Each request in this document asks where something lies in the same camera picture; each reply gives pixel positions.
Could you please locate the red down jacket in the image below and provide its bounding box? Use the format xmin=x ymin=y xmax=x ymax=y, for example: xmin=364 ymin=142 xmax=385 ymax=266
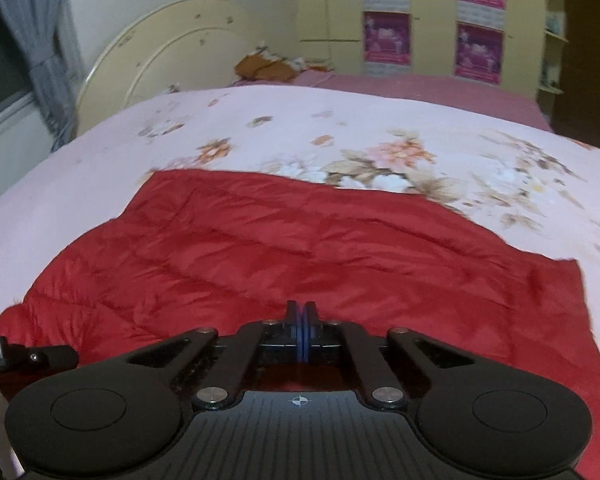
xmin=0 ymin=170 xmax=600 ymax=479

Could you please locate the orange patterned pillow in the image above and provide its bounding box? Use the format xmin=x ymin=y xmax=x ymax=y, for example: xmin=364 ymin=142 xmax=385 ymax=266
xmin=234 ymin=47 xmax=309 ymax=82

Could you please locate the pink floral quilt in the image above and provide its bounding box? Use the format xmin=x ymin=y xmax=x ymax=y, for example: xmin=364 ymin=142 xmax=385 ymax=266
xmin=0 ymin=86 xmax=600 ymax=350

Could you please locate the pink checked bed sheet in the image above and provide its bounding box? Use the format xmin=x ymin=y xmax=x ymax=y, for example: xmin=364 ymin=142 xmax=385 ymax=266
xmin=234 ymin=71 xmax=555 ymax=134

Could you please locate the cream round headboard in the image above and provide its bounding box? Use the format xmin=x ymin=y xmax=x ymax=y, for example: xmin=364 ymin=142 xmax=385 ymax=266
xmin=76 ymin=0 xmax=265 ymax=136

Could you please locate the lower left purple poster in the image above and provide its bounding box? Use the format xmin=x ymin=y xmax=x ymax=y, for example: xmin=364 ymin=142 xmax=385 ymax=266
xmin=363 ymin=11 xmax=411 ymax=66

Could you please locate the lower right purple poster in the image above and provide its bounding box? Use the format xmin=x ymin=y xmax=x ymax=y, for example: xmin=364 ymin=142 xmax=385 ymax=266
xmin=454 ymin=22 xmax=504 ymax=86

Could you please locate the brown wooden door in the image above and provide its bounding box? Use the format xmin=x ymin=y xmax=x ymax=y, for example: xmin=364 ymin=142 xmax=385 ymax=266
xmin=552 ymin=0 xmax=600 ymax=148

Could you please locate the cream wardrobe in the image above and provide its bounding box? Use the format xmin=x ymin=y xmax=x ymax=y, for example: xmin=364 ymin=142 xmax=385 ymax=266
xmin=296 ymin=0 xmax=568 ymax=113

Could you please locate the grey blue curtain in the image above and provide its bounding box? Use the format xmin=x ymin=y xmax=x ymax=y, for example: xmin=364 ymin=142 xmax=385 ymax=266
xmin=0 ymin=0 xmax=78 ymax=152

